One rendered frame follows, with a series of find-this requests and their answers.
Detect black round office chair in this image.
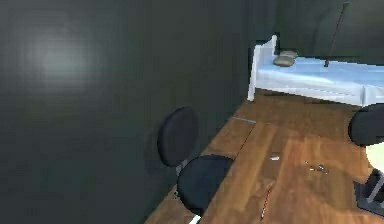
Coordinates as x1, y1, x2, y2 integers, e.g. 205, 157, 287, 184
156, 106, 234, 224

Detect grey pillow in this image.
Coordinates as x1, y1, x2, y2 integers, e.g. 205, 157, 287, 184
273, 49, 299, 67

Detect red and white pencil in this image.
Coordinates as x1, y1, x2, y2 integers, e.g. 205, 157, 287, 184
259, 186, 273, 222

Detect white bed with blue sheet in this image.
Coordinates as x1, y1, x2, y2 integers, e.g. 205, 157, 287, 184
247, 34, 384, 108

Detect small silver keys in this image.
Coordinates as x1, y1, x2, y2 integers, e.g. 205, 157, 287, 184
304, 160, 329, 174

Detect black thin floor lamp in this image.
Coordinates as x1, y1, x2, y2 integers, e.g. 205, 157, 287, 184
323, 0, 352, 68

